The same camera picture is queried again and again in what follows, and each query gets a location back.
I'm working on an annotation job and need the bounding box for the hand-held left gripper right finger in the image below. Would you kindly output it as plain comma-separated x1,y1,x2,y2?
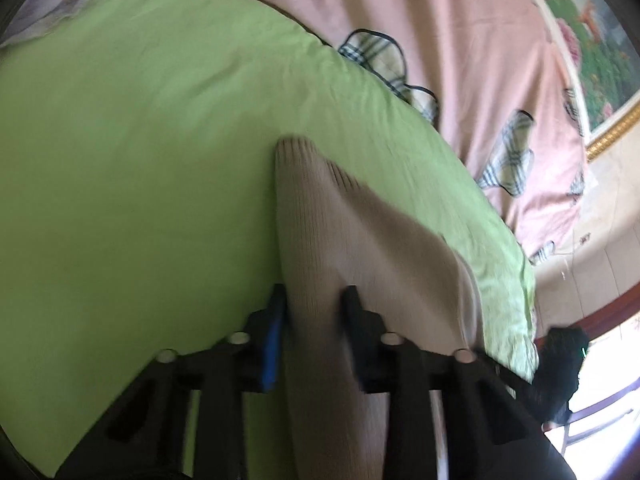
340,285,576,480

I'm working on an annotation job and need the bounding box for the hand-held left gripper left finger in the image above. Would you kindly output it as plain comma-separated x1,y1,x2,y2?
55,284,291,480

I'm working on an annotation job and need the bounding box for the cream ribbed knit garment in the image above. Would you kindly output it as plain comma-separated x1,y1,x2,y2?
274,135,483,480

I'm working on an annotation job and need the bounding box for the light green bed sheet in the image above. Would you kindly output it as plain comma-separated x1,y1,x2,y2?
0,0,538,478

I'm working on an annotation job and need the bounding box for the pink quilt with plaid hearts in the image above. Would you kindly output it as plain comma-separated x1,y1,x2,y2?
197,0,588,266

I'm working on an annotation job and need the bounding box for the gold framed flower picture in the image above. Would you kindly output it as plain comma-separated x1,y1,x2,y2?
510,0,640,161

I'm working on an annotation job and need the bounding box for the window with brown frame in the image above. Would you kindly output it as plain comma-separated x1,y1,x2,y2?
542,305,640,480

